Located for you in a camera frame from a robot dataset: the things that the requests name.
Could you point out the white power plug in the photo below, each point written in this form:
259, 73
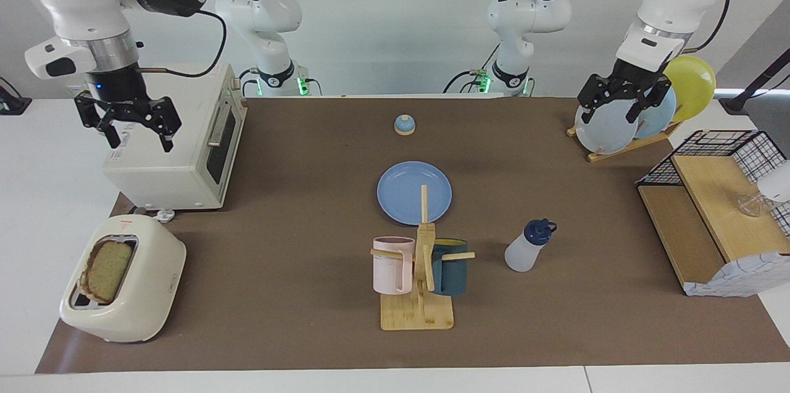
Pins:
164, 215

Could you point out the light blue plate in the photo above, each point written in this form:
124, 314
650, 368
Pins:
657, 118

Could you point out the white wall outlet box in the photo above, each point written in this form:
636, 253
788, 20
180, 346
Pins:
71, 87

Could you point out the brown table mat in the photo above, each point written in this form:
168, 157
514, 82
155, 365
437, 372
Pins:
278, 288

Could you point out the pale grey plate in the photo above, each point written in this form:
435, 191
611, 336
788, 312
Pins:
608, 131

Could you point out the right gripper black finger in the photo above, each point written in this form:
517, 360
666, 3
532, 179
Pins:
108, 124
165, 121

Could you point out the clear glass cup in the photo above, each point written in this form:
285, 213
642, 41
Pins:
750, 205

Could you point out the small blue call bell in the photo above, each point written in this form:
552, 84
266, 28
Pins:
404, 126

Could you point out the wooden mug rack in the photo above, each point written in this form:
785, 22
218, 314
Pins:
416, 316

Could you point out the white bottle with blue cap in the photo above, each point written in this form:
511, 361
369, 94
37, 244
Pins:
524, 251

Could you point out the yellow plate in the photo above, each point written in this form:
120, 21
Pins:
694, 84

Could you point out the cream two-slot toaster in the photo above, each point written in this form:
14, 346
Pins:
154, 282

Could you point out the black desk device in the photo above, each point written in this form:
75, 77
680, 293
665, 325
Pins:
12, 105

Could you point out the white checkered cloth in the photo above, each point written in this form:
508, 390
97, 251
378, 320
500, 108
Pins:
740, 276

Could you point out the white rounded object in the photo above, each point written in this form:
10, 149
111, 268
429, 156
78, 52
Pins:
779, 182

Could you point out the dark teal mug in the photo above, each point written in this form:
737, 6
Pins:
453, 276

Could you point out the blue round plate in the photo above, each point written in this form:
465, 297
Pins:
404, 189

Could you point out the pink ribbed mug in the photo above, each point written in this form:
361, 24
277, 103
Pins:
389, 269

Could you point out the wooden plate rack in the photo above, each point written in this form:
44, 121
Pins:
623, 147

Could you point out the white toaster oven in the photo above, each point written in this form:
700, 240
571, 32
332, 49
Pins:
185, 161

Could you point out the toasted bread slice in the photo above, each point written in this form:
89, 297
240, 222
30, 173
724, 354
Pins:
108, 269

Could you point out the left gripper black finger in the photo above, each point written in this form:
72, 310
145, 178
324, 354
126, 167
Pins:
592, 94
645, 104

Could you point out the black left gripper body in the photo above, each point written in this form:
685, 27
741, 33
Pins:
636, 79

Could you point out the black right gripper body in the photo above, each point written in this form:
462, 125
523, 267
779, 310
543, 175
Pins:
117, 87

